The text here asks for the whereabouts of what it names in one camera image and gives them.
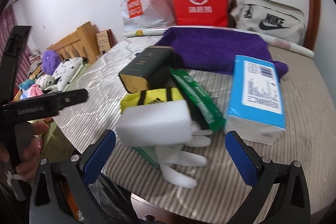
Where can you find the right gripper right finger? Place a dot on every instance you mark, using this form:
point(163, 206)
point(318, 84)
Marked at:
point(255, 172)

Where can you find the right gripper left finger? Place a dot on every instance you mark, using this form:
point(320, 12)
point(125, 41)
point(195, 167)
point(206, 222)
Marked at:
point(85, 170)

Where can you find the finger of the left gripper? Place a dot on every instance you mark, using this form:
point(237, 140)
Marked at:
point(70, 98)

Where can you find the blue tissue pack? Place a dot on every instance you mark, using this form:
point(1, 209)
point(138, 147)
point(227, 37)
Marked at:
point(255, 109)

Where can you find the white glove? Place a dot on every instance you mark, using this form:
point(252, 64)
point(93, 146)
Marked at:
point(169, 155)

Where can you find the yellow Adidas pouch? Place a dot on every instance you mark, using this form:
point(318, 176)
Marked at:
point(147, 97)

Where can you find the green wipes packet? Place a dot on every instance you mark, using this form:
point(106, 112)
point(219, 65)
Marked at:
point(200, 98)

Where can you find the white foam sponge block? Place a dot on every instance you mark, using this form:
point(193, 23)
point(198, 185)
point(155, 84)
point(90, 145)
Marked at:
point(165, 123)

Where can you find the person's left hand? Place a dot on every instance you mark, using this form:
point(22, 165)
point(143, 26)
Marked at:
point(31, 154)

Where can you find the white spotted plush toy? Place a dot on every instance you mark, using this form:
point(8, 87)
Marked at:
point(45, 81)

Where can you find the white black-spotted pillow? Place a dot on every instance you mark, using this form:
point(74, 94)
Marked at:
point(66, 72)

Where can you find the pink plush toy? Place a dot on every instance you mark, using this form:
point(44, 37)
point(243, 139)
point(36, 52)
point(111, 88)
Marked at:
point(34, 91)

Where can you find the purple plush toy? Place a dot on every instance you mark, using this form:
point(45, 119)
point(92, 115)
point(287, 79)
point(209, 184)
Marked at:
point(50, 61)

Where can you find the wooden headboard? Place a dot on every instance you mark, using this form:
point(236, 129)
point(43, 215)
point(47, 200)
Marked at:
point(80, 43)

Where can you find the mint green cloth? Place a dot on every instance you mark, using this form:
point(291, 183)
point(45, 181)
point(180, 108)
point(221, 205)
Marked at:
point(149, 154)

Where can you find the brown framed sign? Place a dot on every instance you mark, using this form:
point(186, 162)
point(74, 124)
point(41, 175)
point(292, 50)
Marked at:
point(104, 41)

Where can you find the dark green tin box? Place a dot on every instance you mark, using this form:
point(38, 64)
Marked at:
point(148, 70)

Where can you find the rolled white poster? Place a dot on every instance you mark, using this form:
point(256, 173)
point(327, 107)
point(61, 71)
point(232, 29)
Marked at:
point(271, 40)

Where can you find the purple fluffy towel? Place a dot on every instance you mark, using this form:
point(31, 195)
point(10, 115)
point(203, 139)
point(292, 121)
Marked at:
point(214, 50)

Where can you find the beige Nike bag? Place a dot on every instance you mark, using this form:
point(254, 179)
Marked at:
point(270, 18)

